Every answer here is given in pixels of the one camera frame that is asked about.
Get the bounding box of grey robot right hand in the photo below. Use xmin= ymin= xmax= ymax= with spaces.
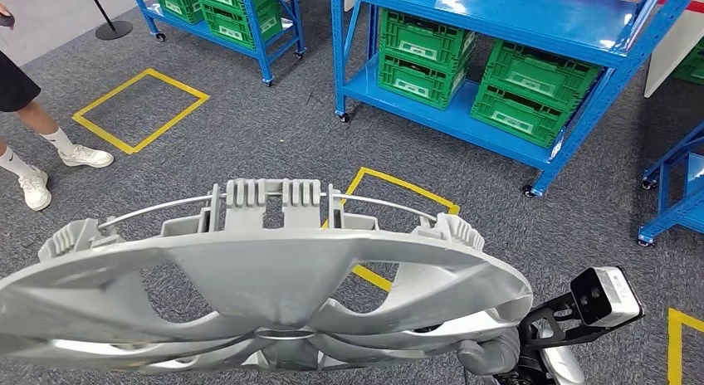
xmin=456 ymin=327 xmax=522 ymax=378

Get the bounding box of silver plastic wheel hubcap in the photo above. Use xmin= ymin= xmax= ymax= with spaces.
xmin=0 ymin=178 xmax=535 ymax=375

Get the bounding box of blue metal shelf rack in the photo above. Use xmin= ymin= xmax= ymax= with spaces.
xmin=638 ymin=121 xmax=704 ymax=247
xmin=330 ymin=0 xmax=704 ymax=199
xmin=129 ymin=0 xmax=307 ymax=88

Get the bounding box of yellow floor tape square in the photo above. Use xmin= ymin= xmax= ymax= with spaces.
xmin=72 ymin=67 xmax=211 ymax=155
xmin=667 ymin=308 xmax=704 ymax=385

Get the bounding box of white desk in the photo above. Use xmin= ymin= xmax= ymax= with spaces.
xmin=643 ymin=0 xmax=704 ymax=98

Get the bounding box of person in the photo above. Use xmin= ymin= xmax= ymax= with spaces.
xmin=0 ymin=2 xmax=115 ymax=212

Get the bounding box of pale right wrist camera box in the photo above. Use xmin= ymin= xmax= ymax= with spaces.
xmin=570 ymin=266 xmax=644 ymax=329

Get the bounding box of black barrier post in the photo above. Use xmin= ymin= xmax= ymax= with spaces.
xmin=85 ymin=0 xmax=134 ymax=41

